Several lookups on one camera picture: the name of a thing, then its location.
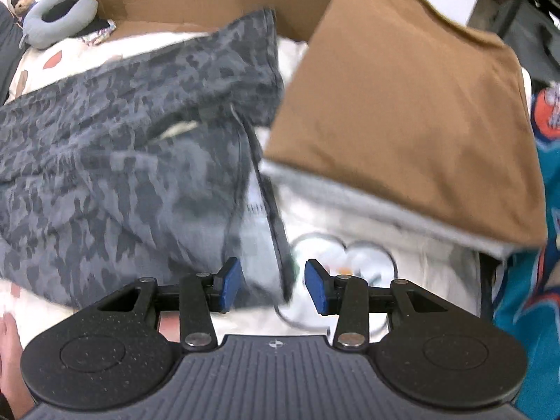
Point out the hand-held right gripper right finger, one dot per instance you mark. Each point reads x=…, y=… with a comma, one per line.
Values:
x=317, y=286

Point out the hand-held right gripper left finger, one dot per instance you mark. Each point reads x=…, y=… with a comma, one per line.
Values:
x=231, y=284

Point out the grey camouflage pants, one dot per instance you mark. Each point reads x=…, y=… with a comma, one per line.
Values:
x=131, y=162

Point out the white folded garment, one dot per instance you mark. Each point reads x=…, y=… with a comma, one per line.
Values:
x=372, y=210

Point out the cream bear printed blanket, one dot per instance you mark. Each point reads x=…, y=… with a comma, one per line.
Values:
x=428, y=271

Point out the black folded garment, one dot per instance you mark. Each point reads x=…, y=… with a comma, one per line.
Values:
x=492, y=284

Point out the brown folded shirt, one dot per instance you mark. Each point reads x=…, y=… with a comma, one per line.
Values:
x=407, y=105

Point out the teal printed cloth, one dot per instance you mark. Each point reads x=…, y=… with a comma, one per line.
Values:
x=529, y=293

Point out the colourful patterned cloth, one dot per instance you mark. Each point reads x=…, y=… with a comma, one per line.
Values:
x=98, y=35

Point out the grey neck pillow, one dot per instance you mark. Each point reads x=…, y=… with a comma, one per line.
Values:
x=48, y=35

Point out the dark grey bedding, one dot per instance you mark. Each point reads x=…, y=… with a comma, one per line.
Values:
x=8, y=52

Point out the black cloth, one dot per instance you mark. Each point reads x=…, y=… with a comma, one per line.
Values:
x=59, y=8

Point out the small doll with sunglasses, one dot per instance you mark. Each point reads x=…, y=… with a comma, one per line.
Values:
x=19, y=2

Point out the dark metal frame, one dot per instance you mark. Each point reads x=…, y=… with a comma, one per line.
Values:
x=525, y=4

